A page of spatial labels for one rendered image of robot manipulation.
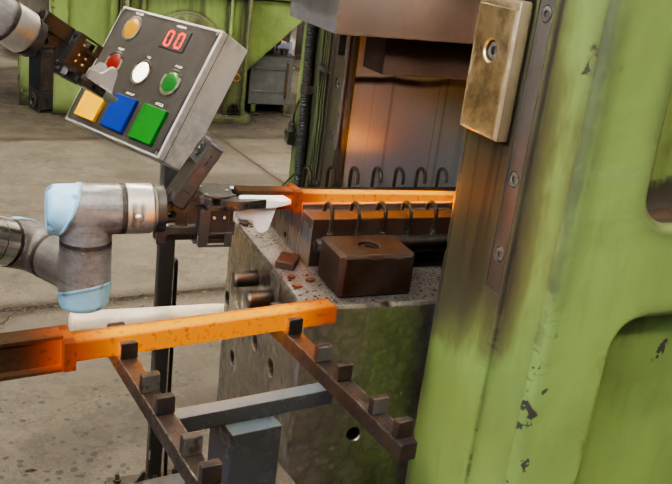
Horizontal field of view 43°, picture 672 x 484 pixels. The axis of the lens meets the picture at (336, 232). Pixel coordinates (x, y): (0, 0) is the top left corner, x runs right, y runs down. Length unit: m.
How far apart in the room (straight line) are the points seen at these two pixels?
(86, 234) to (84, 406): 1.46
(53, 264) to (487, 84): 0.67
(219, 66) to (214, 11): 4.49
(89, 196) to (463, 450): 0.63
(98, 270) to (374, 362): 0.42
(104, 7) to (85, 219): 4.96
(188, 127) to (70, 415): 1.20
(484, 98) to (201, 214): 0.46
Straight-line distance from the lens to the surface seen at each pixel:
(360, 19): 1.24
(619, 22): 0.96
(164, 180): 1.88
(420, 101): 1.61
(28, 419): 2.63
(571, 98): 1.00
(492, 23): 1.09
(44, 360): 0.98
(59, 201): 1.24
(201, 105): 1.70
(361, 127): 1.57
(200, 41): 1.73
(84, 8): 6.15
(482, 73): 1.10
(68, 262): 1.28
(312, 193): 1.35
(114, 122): 1.79
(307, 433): 1.28
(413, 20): 1.27
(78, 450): 2.48
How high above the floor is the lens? 1.41
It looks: 19 degrees down
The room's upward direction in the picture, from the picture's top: 7 degrees clockwise
